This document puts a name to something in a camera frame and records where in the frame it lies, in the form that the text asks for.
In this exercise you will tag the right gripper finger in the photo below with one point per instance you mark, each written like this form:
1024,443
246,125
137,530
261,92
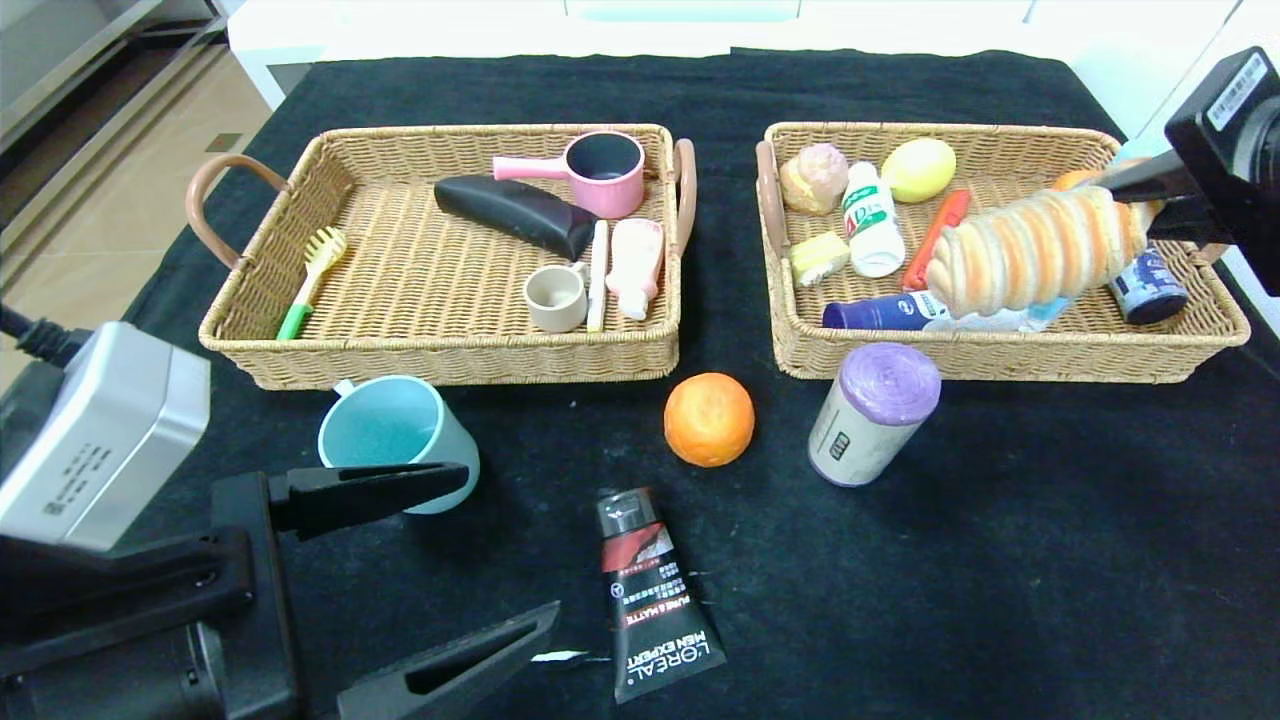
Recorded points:
1200,222
1155,180

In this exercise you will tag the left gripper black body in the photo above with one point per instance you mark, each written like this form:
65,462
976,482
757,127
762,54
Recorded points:
262,590

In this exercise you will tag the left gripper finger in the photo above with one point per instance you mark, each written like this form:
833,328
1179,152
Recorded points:
400,700
370,495

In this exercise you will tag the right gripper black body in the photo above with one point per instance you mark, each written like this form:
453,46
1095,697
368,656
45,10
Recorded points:
1222,130

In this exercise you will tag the teal mug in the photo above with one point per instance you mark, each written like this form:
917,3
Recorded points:
380,420

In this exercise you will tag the striped bread loaf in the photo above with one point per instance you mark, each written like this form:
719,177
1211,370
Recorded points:
1030,255

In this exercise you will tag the black L'Oreal tube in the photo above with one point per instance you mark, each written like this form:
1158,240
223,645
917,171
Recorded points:
660,620

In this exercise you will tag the dark blue jar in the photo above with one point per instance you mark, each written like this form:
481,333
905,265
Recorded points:
1155,290

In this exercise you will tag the orange fruit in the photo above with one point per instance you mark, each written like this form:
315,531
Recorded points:
1072,180
708,420

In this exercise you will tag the clear plastic film piece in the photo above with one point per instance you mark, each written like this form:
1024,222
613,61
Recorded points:
555,657

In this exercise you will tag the orange red sausage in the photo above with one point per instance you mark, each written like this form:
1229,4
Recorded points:
945,225

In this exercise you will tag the yellow lemon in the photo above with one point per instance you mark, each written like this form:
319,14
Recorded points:
920,170

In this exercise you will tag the small beige cup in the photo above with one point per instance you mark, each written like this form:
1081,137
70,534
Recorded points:
555,315

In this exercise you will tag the white bottle with green label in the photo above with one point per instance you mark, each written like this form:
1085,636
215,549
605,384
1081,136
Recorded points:
873,235

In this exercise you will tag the blue and white spray can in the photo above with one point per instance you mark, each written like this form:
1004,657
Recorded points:
880,312

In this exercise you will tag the white stick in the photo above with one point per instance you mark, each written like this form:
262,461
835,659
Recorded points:
598,280

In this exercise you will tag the black curved pouch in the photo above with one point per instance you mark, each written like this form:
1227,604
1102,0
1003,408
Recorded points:
510,212

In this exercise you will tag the cream puff bun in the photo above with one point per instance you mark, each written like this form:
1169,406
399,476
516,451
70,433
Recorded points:
812,178

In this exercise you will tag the yellow cake slice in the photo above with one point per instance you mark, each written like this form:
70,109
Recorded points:
820,258

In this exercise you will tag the pink and white bottle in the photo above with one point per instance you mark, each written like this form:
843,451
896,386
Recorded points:
636,265

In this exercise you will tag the purple bag roll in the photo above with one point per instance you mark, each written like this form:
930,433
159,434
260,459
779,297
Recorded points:
870,430

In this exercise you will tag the pink toy saucepan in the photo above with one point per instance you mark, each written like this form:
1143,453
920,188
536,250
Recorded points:
610,200

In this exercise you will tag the black tablecloth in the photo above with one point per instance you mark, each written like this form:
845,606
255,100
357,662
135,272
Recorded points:
950,580

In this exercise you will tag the white low cabinet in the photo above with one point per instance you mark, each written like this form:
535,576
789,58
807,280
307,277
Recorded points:
700,35

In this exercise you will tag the grey metal shelf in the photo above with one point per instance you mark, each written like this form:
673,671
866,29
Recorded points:
60,60

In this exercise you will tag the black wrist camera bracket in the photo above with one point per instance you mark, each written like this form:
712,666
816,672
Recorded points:
120,590

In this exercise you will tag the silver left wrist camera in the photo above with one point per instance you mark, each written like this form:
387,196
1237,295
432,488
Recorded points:
100,440

